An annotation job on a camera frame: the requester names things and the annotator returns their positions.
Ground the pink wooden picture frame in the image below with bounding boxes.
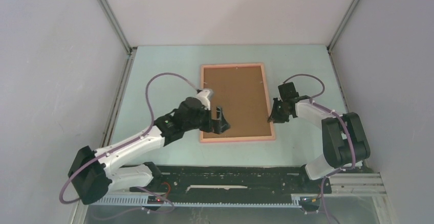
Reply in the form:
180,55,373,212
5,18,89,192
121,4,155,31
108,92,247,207
199,62,276,144

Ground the white slotted cable duct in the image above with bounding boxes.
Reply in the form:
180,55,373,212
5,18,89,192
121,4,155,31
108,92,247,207
91,194,301,208

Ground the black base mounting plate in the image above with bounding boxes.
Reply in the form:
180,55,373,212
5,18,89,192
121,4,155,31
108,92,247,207
146,165,331,205

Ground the left aluminium corner post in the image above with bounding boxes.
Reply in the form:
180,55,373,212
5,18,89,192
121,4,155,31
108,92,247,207
97,0,133,55

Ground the aluminium corner post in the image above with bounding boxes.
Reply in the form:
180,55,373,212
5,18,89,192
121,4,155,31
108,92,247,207
97,0,133,55
327,0,361,54

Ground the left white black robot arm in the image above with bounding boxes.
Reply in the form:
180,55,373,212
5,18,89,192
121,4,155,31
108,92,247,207
68,97,230,205

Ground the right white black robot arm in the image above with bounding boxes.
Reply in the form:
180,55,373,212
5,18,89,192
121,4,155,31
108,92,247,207
268,82,371,192

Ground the right aluminium corner post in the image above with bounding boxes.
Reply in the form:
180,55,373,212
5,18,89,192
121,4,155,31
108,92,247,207
327,0,361,54

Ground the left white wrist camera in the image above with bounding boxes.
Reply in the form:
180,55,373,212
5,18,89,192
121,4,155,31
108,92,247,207
196,88,214,110

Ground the aluminium rail front beam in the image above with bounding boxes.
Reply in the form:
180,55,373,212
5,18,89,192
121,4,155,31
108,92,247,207
78,172,387,197

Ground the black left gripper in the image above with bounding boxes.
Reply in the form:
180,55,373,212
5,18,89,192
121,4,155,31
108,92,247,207
184,105,229,135

